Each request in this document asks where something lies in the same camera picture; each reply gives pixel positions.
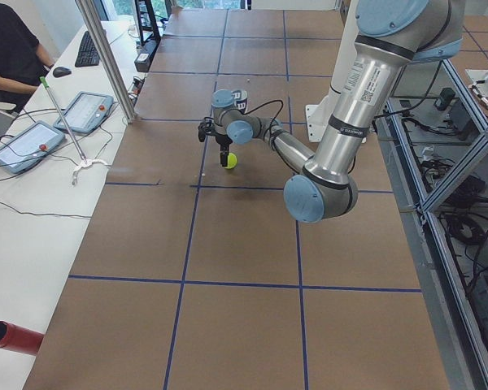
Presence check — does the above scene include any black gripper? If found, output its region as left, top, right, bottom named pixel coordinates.
left=216, top=133, right=232, bottom=167

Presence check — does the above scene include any yellow Wilson tennis ball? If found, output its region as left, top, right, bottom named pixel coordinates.
left=225, top=153, right=237, bottom=170

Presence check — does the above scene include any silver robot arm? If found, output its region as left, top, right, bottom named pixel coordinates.
left=211, top=1, right=465, bottom=223

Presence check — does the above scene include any clear tennis ball can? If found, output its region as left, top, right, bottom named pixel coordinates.
left=232, top=89, right=248, bottom=114

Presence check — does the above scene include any far teach pendant tablet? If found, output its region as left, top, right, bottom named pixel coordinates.
left=63, top=91, right=114, bottom=134

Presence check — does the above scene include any teach pendant tablet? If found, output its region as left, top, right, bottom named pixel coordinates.
left=63, top=91, right=114, bottom=134
left=0, top=121, right=65, bottom=174

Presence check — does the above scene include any black keyboard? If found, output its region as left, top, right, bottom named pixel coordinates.
left=75, top=31, right=100, bottom=67

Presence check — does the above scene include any white side table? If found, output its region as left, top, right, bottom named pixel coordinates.
left=0, top=19, right=147, bottom=354

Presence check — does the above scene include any black computer mouse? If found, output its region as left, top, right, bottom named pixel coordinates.
left=52, top=67, right=72, bottom=78

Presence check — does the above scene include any near teach pendant tablet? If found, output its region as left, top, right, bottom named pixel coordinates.
left=0, top=121, right=65, bottom=174

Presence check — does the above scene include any reach grabber stick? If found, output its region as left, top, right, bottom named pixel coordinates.
left=39, top=76, right=110, bottom=186

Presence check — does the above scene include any person in black shirt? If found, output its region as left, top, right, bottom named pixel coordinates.
left=0, top=3, right=54, bottom=112

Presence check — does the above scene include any red cylinder tube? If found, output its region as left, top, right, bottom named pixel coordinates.
left=0, top=321, right=44, bottom=356

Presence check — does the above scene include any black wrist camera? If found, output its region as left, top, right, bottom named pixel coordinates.
left=198, top=117, right=215, bottom=142

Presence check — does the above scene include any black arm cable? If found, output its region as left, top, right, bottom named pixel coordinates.
left=243, top=99, right=294, bottom=141

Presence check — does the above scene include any aluminium frame post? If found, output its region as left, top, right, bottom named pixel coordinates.
left=76, top=0, right=137, bottom=125

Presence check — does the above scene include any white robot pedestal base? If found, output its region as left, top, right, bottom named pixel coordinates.
left=305, top=0, right=359, bottom=143

